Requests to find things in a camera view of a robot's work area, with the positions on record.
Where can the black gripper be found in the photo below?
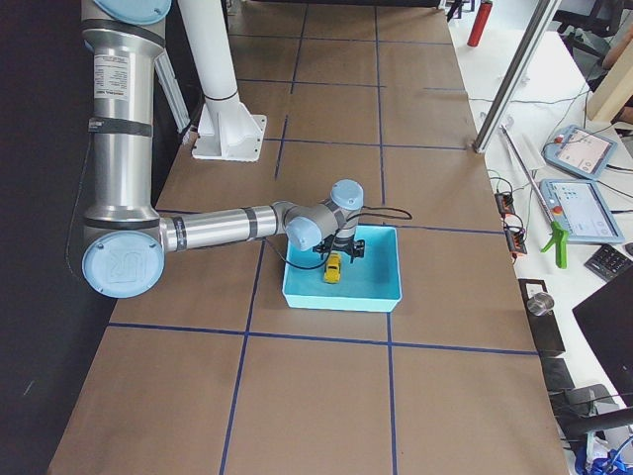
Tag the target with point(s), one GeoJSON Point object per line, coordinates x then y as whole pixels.
{"type": "Point", "coordinates": [342, 245]}

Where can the yellow beetle toy car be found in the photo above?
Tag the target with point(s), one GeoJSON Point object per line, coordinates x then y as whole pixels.
{"type": "Point", "coordinates": [332, 269]}

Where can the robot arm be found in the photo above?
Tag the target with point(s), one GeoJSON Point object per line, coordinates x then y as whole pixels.
{"type": "Point", "coordinates": [126, 239]}

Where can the light blue plastic bin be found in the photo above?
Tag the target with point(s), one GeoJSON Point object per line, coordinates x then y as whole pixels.
{"type": "Point", "coordinates": [368, 284]}

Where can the black power strip left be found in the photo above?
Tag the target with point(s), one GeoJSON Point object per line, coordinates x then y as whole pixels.
{"type": "Point", "coordinates": [505, 203]}

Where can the black power strip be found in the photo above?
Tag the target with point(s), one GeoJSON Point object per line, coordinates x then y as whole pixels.
{"type": "Point", "coordinates": [505, 203]}
{"type": "Point", "coordinates": [515, 238]}

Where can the black power strip right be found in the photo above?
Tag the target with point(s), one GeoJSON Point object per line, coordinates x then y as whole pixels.
{"type": "Point", "coordinates": [515, 238]}

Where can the silver metal cup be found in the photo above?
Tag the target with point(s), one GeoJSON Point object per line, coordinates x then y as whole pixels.
{"type": "Point", "coordinates": [540, 304]}

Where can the green plastic clamp tool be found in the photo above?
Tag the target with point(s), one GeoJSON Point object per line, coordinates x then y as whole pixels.
{"type": "Point", "coordinates": [558, 239]}

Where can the teach pendant near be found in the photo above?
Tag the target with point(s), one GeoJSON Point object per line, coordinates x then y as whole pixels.
{"type": "Point", "coordinates": [577, 205]}

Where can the teach pendant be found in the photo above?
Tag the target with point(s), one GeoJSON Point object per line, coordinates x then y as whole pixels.
{"type": "Point", "coordinates": [577, 205]}
{"type": "Point", "coordinates": [579, 152]}

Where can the black keyboard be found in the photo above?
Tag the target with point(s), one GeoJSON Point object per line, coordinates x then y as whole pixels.
{"type": "Point", "coordinates": [608, 262]}

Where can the teach pendant far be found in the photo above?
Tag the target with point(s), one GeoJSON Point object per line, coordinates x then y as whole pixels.
{"type": "Point", "coordinates": [579, 152]}

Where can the red cylinder canister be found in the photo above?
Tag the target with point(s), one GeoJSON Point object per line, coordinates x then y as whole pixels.
{"type": "Point", "coordinates": [480, 22]}

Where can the white camera stand base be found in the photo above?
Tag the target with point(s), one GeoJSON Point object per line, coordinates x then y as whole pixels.
{"type": "Point", "coordinates": [227, 130]}

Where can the aluminium frame post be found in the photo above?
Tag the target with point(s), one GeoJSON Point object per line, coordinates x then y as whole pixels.
{"type": "Point", "coordinates": [534, 32]}

